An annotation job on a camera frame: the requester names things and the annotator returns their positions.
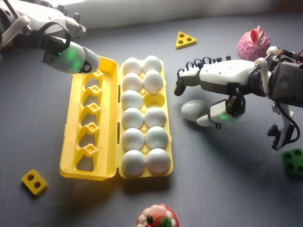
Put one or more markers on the green pentagon block with holes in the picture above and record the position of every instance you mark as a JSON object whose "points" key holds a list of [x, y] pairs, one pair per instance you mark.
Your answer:
{"points": [[293, 163]]}

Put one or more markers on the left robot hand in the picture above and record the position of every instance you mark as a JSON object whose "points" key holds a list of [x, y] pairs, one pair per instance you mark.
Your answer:
{"points": [[47, 14]]}

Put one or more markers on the grey table cloth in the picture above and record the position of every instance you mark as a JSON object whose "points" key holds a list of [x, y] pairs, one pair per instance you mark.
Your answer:
{"points": [[213, 177]]}

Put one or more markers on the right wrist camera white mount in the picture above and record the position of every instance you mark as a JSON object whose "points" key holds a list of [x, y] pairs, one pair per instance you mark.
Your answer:
{"points": [[285, 134]]}

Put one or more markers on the white plastic egg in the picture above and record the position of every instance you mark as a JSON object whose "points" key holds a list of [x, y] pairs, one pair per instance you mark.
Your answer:
{"points": [[153, 81], [131, 65], [133, 162], [131, 99], [132, 139], [155, 117], [156, 137], [131, 81], [132, 118], [193, 108], [152, 63], [158, 161]]}

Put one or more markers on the yellow rectangular block two holes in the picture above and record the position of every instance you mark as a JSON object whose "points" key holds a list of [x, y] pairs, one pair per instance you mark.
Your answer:
{"points": [[34, 182]]}

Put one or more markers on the yellow egg carton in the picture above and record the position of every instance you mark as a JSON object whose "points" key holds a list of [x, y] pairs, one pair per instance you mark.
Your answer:
{"points": [[109, 118]]}

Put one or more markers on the yellow triangle block with holes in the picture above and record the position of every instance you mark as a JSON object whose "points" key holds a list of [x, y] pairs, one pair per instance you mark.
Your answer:
{"points": [[188, 41]]}

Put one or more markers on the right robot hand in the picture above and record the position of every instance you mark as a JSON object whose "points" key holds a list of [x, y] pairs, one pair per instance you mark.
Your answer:
{"points": [[225, 71]]}

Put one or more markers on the red strawberry toy cake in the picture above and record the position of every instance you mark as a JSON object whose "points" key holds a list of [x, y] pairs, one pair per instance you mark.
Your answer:
{"points": [[157, 216]]}

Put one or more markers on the pink toy cake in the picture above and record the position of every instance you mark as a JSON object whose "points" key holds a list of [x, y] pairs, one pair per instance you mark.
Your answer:
{"points": [[251, 47]]}

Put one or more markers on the white backdrop sheet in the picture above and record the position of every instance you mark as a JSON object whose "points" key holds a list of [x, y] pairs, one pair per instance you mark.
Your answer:
{"points": [[165, 9]]}

